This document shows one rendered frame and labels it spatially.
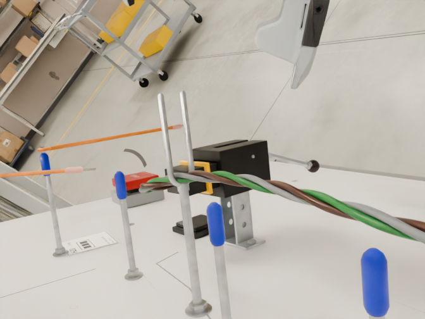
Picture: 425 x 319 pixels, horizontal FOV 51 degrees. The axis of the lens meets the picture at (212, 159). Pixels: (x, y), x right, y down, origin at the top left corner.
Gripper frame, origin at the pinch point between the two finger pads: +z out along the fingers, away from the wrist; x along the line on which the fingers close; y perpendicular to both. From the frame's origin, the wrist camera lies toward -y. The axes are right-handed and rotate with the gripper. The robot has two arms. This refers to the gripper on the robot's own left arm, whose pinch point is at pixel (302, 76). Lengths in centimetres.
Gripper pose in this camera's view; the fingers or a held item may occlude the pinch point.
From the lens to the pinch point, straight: 47.7
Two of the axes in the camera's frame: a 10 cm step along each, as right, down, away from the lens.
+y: -9.9, -1.4, 0.5
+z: -1.1, 9.0, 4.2
